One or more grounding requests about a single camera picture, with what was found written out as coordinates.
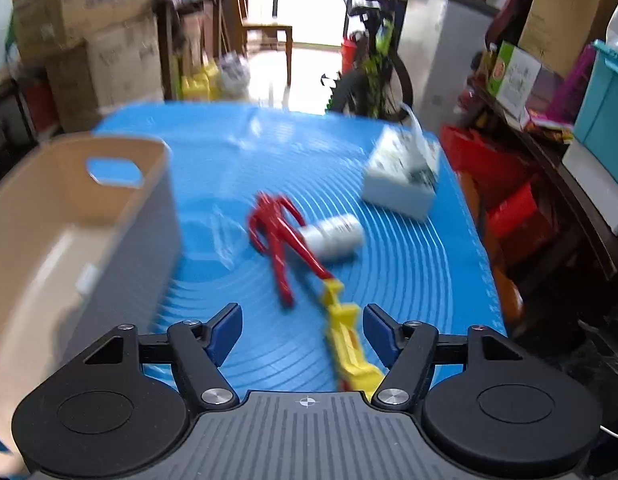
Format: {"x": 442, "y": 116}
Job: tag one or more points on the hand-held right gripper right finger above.
{"x": 379, "y": 332}

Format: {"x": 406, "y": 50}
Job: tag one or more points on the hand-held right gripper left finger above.
{"x": 224, "y": 330}

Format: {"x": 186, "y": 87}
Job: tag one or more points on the yellow toy wrench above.
{"x": 346, "y": 340}

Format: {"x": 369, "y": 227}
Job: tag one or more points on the beige plastic storage bin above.
{"x": 139, "y": 240}

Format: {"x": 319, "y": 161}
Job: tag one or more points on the blue silicone mat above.
{"x": 414, "y": 270}

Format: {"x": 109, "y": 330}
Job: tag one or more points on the white plastic bottle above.
{"x": 334, "y": 237}

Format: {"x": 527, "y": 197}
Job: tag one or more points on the white tissue box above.
{"x": 394, "y": 185}

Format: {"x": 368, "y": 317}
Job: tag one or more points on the red paper bags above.
{"x": 499, "y": 185}

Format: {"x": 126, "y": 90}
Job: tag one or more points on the dark wooden side table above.
{"x": 574, "y": 195}

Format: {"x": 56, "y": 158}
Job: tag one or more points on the black and green bicycle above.
{"x": 349, "y": 92}

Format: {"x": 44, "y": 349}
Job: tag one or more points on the yellow plastic containers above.
{"x": 199, "y": 85}

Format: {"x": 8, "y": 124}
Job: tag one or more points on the white foam box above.
{"x": 596, "y": 180}

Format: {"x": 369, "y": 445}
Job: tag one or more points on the red bucket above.
{"x": 351, "y": 55}

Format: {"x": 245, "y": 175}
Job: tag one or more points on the white appliance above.
{"x": 439, "y": 60}

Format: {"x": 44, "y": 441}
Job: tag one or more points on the large brown cardboard box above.
{"x": 124, "y": 65}

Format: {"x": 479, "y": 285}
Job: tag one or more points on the green and white carton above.
{"x": 514, "y": 80}

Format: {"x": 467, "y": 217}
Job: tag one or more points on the wooden chair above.
{"x": 266, "y": 27}

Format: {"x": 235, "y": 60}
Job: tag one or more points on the dark wooden cluttered table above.
{"x": 189, "y": 25}

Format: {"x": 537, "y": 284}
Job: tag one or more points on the magenta packet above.
{"x": 571, "y": 85}

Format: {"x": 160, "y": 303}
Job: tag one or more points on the teal plastic storage box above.
{"x": 604, "y": 105}

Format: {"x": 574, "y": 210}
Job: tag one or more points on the open printed cardboard box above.
{"x": 79, "y": 5}

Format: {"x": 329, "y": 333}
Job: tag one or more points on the tall brown cardboard box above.
{"x": 564, "y": 10}

